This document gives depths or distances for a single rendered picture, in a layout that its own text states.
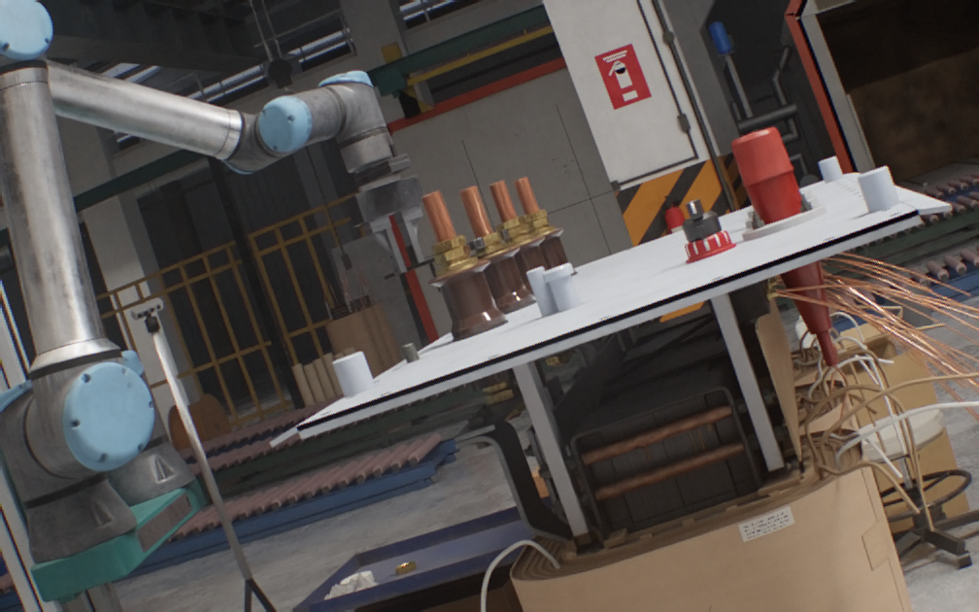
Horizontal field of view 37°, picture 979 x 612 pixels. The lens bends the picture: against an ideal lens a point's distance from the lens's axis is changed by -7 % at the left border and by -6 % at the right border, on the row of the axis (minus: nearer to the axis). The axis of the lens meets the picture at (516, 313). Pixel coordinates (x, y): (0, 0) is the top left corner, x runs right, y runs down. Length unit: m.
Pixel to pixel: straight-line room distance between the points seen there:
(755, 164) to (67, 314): 1.00
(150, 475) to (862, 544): 1.42
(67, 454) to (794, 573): 1.05
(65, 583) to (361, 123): 0.94
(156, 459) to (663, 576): 1.26
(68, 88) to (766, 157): 1.14
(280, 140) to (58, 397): 0.64
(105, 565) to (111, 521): 0.08
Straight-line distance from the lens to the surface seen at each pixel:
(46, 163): 2.30
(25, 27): 2.35
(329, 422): 1.69
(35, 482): 2.40
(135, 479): 2.83
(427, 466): 11.06
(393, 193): 2.68
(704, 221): 2.05
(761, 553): 1.83
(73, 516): 2.39
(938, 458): 5.54
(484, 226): 2.46
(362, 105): 2.67
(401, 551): 3.58
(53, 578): 2.40
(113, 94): 2.57
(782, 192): 2.08
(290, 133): 2.58
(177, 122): 2.62
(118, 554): 2.37
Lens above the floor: 1.48
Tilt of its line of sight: 3 degrees down
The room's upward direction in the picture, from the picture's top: 20 degrees counter-clockwise
